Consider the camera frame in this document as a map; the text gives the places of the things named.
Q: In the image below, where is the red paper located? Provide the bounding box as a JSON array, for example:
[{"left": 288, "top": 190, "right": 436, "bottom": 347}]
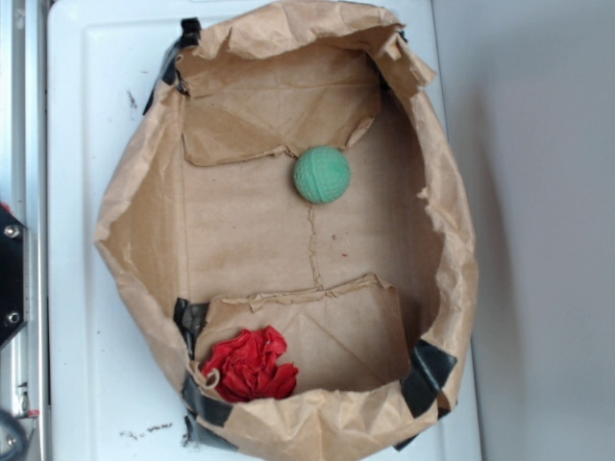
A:
[{"left": 201, "top": 326, "right": 299, "bottom": 402}]

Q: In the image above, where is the green foam golf ball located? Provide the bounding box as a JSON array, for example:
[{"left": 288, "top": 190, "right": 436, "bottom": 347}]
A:
[{"left": 293, "top": 146, "right": 351, "bottom": 204}]

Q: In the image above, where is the brown paper bag tray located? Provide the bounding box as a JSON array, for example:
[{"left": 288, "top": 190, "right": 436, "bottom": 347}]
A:
[{"left": 94, "top": 1, "right": 479, "bottom": 460}]

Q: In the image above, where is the black tape bottom left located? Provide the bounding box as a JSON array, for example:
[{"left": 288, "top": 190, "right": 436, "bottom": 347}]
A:
[{"left": 173, "top": 298, "right": 238, "bottom": 452}]

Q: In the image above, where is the black tape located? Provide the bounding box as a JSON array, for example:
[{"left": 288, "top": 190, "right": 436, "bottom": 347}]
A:
[
  {"left": 393, "top": 338, "right": 458, "bottom": 452},
  {"left": 142, "top": 17, "right": 202, "bottom": 115},
  {"left": 173, "top": 298, "right": 238, "bottom": 452}
]

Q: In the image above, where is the black tape bottom right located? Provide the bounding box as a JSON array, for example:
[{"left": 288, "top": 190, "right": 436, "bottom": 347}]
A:
[{"left": 393, "top": 338, "right": 458, "bottom": 452}]

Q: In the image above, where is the black tape top left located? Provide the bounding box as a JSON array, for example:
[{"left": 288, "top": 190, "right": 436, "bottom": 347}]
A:
[{"left": 142, "top": 17, "right": 202, "bottom": 115}]

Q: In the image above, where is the black metal bracket plate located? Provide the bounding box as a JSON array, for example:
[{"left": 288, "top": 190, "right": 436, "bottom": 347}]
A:
[{"left": 0, "top": 204, "right": 26, "bottom": 349}]

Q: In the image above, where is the aluminium frame rail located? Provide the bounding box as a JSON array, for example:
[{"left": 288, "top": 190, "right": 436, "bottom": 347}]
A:
[{"left": 1, "top": 1, "right": 51, "bottom": 460}]

